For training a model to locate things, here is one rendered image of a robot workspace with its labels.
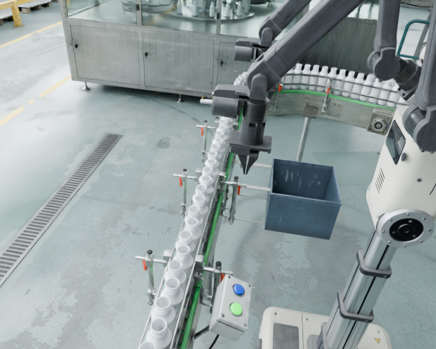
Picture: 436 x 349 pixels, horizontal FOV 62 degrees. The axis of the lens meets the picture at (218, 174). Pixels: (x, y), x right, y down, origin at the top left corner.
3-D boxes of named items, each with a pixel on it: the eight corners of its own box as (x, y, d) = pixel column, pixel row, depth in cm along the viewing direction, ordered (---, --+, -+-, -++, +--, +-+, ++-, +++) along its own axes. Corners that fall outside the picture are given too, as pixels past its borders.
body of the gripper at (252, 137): (269, 156, 86) (275, 128, 82) (227, 149, 87) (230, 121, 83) (270, 142, 91) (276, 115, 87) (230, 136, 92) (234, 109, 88)
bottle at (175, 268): (187, 310, 104) (188, 271, 95) (166, 314, 103) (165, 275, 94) (183, 293, 109) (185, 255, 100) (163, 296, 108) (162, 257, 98)
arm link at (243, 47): (274, 28, 112) (274, 23, 119) (236, 24, 112) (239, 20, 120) (268, 68, 118) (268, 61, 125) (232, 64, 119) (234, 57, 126)
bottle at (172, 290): (165, 311, 104) (163, 271, 95) (185, 314, 103) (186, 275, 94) (159, 329, 99) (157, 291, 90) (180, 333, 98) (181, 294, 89)
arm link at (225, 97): (269, 76, 75) (270, 64, 82) (213, 68, 75) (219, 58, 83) (260, 129, 81) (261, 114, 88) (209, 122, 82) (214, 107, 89)
